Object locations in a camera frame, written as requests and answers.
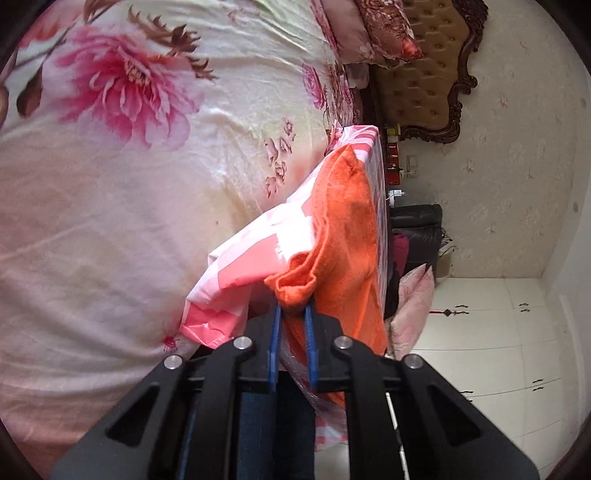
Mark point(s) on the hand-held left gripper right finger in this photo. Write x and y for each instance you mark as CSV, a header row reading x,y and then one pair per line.
x,y
310,350

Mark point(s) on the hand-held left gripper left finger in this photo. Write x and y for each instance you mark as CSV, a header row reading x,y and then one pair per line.
x,y
275,350

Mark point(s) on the orange pants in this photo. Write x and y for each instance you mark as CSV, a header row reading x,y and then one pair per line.
x,y
346,240

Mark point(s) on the pink checkered plastic sheet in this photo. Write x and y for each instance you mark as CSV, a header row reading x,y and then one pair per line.
x,y
258,272

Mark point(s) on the pink quilt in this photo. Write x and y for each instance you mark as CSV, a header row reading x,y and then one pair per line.
x,y
413,304

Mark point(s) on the beige cloth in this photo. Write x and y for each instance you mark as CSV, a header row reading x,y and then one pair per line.
x,y
443,265

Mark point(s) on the black leather chair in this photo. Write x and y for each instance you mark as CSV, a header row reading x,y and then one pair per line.
x,y
418,230

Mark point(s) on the white wardrobe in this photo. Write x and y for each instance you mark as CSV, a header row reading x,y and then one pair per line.
x,y
489,350

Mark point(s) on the floral bed sheet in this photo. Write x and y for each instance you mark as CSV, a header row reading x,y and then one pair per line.
x,y
138,184

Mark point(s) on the tufted brown headboard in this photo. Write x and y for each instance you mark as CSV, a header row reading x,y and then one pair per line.
x,y
420,83

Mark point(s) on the red floral pillow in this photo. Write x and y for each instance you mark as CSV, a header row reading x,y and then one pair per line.
x,y
388,27

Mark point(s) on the white wall switch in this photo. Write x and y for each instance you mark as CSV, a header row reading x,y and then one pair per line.
x,y
412,167

